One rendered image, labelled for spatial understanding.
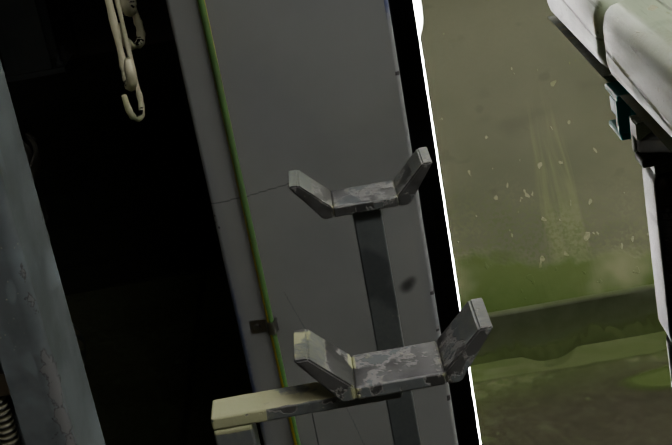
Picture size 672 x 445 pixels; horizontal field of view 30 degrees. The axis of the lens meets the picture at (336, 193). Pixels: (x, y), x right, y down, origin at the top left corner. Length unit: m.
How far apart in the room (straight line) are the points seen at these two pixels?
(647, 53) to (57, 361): 0.30
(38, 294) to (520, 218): 2.10
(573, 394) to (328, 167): 1.52
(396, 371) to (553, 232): 2.14
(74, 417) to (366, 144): 0.52
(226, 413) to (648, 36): 0.24
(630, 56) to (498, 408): 1.99
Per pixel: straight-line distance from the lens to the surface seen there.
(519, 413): 2.50
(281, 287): 1.12
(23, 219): 0.59
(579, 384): 2.57
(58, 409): 0.61
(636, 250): 2.66
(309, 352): 0.50
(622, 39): 0.58
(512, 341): 2.63
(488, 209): 2.64
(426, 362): 0.51
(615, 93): 0.62
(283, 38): 1.05
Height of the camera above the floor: 1.34
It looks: 20 degrees down
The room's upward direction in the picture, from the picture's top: 10 degrees counter-clockwise
